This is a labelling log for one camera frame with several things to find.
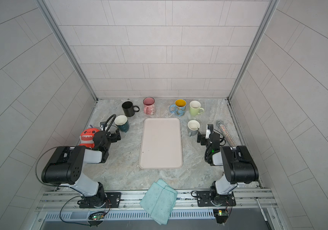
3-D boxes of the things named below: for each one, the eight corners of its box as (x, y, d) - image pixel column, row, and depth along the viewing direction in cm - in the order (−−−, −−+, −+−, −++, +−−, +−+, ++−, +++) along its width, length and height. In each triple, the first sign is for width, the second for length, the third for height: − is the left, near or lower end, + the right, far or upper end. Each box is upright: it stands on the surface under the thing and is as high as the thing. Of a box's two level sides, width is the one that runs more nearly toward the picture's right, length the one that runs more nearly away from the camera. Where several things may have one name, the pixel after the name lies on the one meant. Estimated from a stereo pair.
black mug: (121, 114, 108) (118, 106, 102) (128, 106, 113) (126, 99, 106) (132, 119, 105) (130, 112, 99) (139, 111, 110) (137, 104, 103)
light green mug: (189, 116, 108) (190, 108, 100) (188, 108, 113) (189, 100, 106) (201, 116, 108) (203, 108, 100) (200, 108, 113) (202, 100, 106)
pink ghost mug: (143, 117, 106) (141, 108, 98) (145, 105, 113) (143, 96, 106) (155, 117, 106) (153, 108, 98) (156, 105, 113) (155, 97, 106)
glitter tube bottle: (229, 148, 91) (232, 145, 88) (214, 124, 103) (216, 121, 100) (235, 146, 92) (237, 143, 89) (219, 123, 104) (221, 119, 101)
